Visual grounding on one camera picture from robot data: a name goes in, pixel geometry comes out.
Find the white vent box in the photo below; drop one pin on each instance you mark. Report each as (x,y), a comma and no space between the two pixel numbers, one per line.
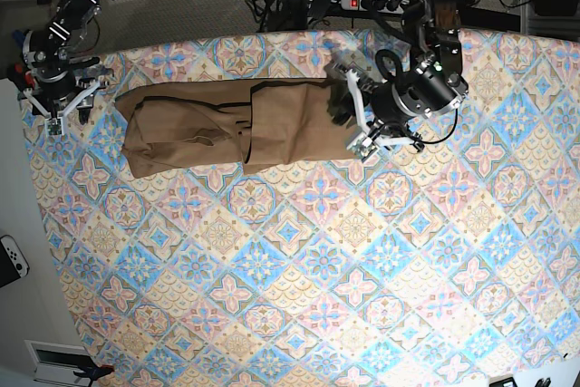
(55,364)

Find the red and black clamp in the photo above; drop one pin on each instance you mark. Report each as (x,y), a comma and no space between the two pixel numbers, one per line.
(20,77)

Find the white power strip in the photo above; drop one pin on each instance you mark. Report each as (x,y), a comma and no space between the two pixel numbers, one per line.
(382,6)

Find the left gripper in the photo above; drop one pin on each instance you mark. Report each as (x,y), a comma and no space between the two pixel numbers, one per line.
(380,110)

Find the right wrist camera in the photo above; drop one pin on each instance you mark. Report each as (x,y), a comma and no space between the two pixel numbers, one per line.
(55,126)

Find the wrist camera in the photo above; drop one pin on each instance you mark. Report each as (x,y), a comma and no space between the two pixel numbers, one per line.
(361,146)
(55,126)

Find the patterned tablecloth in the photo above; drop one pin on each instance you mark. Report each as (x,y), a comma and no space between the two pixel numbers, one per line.
(457,264)

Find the brown t-shirt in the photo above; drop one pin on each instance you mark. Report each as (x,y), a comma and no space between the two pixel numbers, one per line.
(257,123)

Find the game console with white controller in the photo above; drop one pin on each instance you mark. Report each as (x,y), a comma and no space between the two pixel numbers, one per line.
(13,264)

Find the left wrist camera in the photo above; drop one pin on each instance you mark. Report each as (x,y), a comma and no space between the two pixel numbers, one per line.
(361,146)

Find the orange and black clamp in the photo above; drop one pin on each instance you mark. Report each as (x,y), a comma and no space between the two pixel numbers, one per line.
(93,372)

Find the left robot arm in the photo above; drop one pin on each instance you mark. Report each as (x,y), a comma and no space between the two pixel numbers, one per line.
(433,84)

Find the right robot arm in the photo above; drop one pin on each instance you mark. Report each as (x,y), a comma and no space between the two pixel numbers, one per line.
(53,75)

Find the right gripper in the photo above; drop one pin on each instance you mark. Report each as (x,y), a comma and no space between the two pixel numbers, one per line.
(72,89)

